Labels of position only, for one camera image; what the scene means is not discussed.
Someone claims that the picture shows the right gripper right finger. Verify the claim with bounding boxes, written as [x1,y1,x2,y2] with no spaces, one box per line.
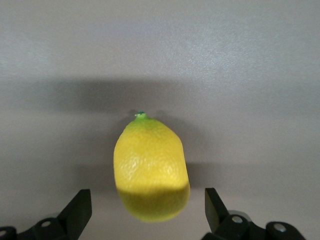
[201,187,307,240]

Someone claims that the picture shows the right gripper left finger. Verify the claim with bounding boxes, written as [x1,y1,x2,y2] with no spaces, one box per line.
[0,189,92,240]

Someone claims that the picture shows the yellow lemon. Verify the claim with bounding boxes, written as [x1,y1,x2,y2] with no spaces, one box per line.
[113,110,191,223]

